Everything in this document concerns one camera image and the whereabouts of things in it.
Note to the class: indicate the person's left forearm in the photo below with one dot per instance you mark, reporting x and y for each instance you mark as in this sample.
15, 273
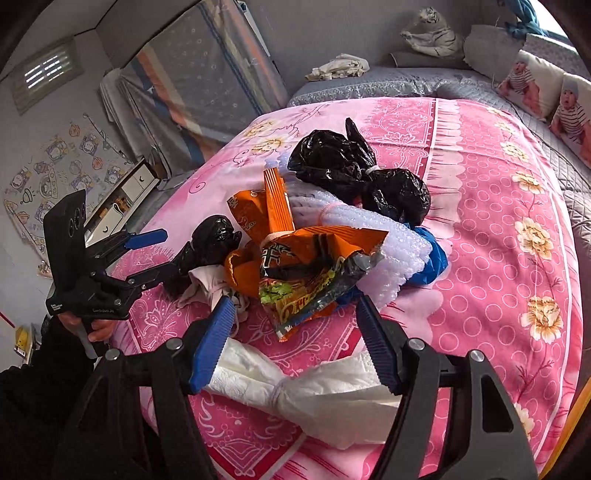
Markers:
37, 392

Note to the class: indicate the grey patterned cushion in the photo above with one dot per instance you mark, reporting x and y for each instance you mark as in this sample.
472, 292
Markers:
549, 50

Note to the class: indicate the pink floral blanket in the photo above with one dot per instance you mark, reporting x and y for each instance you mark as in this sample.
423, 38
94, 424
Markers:
485, 230

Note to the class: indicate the white tiger plush toy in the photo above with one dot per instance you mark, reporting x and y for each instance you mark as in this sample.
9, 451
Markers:
436, 37

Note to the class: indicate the cream crumpled cloth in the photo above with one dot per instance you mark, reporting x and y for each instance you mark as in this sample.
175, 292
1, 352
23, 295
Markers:
339, 67

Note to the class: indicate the window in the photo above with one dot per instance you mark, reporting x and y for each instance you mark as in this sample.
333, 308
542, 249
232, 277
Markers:
551, 21

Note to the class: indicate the white paper tissue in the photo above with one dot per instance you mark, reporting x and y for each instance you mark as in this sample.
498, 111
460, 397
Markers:
323, 401

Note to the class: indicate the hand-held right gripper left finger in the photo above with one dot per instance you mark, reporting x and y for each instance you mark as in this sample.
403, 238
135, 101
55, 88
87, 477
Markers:
210, 350

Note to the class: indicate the person's left hand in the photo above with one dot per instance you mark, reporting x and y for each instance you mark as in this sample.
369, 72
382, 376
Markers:
102, 330

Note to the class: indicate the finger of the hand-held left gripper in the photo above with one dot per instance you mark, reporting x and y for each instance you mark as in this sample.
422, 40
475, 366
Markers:
147, 237
152, 276

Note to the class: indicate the blue plastic glove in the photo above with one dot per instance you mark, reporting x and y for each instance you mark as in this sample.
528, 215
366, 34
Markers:
434, 258

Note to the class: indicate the patterned fabric panel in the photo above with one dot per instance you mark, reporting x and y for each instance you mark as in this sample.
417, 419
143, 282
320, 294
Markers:
198, 69

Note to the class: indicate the small black plastic bag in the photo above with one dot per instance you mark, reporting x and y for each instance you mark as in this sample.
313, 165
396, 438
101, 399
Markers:
207, 240

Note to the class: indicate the flat grey pillow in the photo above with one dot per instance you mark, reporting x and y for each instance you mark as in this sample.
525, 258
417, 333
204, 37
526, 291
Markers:
415, 60

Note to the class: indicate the pale pink cloth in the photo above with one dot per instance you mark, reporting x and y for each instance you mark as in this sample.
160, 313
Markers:
203, 286

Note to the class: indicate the orange noodle packet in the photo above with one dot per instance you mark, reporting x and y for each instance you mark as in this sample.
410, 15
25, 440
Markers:
300, 272

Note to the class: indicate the yellow bed frame edge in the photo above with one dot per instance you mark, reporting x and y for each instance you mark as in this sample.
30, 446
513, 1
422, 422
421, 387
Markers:
576, 401

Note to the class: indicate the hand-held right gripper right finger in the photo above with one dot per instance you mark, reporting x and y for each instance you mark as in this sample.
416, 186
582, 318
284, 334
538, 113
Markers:
378, 346

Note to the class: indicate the cartoon printed wall cloth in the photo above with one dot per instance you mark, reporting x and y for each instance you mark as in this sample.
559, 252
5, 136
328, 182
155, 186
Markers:
60, 161

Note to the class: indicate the blue hanging cloth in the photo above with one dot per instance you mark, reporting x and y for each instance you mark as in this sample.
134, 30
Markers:
526, 18

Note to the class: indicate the white bubble wrap roll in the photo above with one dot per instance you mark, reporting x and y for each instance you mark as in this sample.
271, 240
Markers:
397, 258

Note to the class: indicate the small yellow object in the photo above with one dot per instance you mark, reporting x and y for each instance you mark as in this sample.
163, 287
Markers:
22, 341

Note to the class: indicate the grey round pillow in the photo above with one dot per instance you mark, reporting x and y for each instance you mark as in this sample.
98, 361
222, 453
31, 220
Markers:
491, 53

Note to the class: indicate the white drawer cabinet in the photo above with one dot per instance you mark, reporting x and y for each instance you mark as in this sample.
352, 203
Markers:
129, 189

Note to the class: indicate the wall vent grille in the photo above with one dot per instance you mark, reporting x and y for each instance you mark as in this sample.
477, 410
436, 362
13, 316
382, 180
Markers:
46, 69

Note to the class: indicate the orange striped snack wrapper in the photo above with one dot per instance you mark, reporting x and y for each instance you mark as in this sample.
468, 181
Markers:
277, 198

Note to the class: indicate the baby print pillow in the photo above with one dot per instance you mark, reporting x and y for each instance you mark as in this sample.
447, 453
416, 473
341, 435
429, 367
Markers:
531, 83
572, 120

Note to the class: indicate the large black plastic bag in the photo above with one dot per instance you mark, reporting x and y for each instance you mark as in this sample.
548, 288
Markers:
332, 157

